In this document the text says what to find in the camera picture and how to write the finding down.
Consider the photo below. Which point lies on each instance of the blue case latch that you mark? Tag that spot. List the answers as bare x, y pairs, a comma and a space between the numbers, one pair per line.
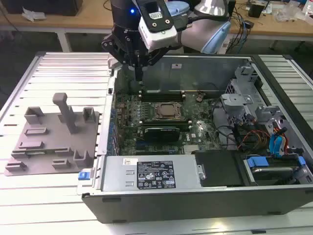
83, 175

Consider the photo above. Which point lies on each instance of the hard disk in blue carrier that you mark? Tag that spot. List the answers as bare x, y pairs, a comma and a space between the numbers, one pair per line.
271, 171

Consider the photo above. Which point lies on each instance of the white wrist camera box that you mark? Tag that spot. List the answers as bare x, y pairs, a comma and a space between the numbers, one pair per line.
159, 36

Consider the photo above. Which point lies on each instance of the black drive bay cover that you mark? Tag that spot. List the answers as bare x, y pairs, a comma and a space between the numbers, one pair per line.
220, 169

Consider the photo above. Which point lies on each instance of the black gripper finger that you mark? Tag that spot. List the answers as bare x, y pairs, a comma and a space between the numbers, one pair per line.
154, 58
115, 47

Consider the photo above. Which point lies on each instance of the metal drive cage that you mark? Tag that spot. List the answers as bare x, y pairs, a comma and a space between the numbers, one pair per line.
237, 100

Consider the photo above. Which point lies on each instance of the grey parts rack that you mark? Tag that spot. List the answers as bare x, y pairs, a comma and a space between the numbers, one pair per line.
80, 137

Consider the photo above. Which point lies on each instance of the black open PC case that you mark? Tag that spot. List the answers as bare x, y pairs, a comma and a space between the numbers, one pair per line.
195, 208

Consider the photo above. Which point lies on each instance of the black graphics card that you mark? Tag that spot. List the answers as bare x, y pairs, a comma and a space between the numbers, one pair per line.
161, 134

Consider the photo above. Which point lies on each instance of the black RAM slot bank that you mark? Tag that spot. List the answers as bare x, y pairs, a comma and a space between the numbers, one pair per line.
166, 122
161, 96

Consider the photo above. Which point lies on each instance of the silver CPU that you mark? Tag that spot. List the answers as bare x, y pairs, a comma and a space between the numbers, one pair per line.
169, 110

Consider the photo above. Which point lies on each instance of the clear plastic bags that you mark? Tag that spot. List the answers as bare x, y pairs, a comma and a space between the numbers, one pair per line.
289, 13

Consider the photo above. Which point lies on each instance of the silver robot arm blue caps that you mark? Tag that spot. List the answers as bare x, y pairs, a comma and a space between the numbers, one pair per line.
195, 31

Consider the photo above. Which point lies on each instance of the green motherboard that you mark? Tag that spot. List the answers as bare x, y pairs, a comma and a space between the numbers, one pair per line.
195, 127

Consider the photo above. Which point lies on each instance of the wooden desk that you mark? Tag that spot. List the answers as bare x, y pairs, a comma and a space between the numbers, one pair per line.
73, 23

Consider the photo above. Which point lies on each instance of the grey power supply unit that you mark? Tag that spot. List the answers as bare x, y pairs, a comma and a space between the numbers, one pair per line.
115, 173

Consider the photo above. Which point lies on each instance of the small black adapter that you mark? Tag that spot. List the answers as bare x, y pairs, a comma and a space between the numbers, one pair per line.
249, 24

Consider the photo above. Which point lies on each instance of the silver chipset heatsink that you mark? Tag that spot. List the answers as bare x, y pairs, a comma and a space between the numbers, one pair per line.
191, 149

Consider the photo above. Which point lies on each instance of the black speaker box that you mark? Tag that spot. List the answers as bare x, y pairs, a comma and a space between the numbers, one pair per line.
232, 7

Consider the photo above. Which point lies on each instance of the round coin battery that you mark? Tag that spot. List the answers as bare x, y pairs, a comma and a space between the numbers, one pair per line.
199, 98

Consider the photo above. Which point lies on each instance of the blue carrier clip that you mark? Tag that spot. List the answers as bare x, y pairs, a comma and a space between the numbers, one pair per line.
301, 161

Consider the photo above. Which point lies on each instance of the white crumpled paper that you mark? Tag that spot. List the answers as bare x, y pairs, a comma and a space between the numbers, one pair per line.
33, 14

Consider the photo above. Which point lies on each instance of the small black box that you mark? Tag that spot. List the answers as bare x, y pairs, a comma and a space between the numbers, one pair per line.
255, 10

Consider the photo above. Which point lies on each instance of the large black box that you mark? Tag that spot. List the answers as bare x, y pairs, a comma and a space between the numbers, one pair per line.
41, 6

